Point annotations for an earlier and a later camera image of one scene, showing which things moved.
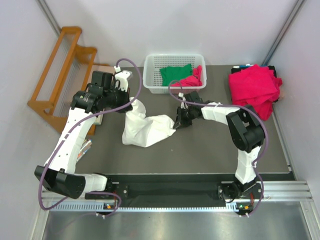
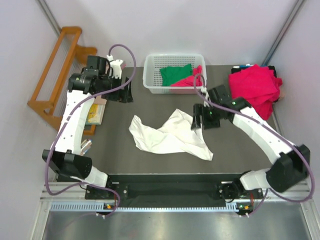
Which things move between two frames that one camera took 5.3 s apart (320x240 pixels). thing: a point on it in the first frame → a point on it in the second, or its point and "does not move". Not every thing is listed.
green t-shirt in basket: x=171 y=73 does not move
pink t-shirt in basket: x=196 y=80 does not move
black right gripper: x=178 y=122 → x=199 y=111
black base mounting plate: x=170 y=189 does not move
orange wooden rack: x=65 y=76 does not move
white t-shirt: x=145 y=131 → x=176 y=136
